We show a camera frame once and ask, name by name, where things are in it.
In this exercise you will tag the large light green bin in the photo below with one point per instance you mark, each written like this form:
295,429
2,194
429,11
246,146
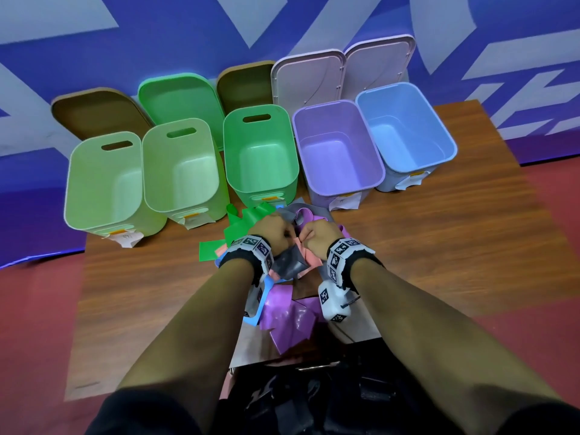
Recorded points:
99,185

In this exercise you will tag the pale pink bin lid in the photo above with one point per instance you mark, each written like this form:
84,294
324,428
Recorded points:
378,63
308,79

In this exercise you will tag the person's black clothing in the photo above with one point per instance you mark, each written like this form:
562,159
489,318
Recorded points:
326,394

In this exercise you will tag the person's left hand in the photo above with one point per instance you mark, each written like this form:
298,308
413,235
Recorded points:
271,231

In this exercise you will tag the wrist camera with markers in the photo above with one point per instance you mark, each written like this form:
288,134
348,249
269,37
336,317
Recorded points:
250,253
340,267

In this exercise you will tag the blue plastic bin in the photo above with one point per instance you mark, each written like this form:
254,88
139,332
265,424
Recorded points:
405,131

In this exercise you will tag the person's right forearm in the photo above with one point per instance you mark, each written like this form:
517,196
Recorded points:
444,339

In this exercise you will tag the crumpled purple sheet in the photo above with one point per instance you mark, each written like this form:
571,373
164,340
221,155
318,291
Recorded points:
287,317

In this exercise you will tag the green bin lid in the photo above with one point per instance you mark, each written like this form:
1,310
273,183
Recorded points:
181,97

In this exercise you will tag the pink paper sheet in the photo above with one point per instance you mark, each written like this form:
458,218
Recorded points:
309,260

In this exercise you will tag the left wrist camera with markers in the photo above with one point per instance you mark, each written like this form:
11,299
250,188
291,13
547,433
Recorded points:
250,253

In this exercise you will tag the person's left forearm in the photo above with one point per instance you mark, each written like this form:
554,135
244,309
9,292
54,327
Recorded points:
195,330

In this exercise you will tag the person's left fingers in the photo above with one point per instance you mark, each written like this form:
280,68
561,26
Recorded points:
288,231

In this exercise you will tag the green plastic bin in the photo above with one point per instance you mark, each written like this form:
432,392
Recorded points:
260,158

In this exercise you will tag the purple plastic bin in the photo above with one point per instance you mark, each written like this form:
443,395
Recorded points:
337,153

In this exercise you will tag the green paper strip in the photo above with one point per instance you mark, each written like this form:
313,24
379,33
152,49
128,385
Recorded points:
211,251

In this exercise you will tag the green paper sheet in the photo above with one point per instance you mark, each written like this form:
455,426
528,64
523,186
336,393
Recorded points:
247,221

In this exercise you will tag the white paper label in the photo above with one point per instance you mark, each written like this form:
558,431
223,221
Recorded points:
126,239
195,220
345,201
411,181

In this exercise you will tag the person's right hand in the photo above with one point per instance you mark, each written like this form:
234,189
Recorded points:
321,237

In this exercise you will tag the person's right fingers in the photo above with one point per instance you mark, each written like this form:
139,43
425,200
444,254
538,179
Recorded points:
305,235

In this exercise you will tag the purple paper sheet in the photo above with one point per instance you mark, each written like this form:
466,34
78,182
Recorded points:
317,215

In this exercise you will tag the large brown bin lid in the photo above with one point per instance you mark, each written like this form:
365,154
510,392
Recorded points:
97,113

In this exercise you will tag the grey foil sheet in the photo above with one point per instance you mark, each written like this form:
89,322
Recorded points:
290,262

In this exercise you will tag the right wrist camera with markers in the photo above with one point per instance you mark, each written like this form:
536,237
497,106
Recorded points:
340,267

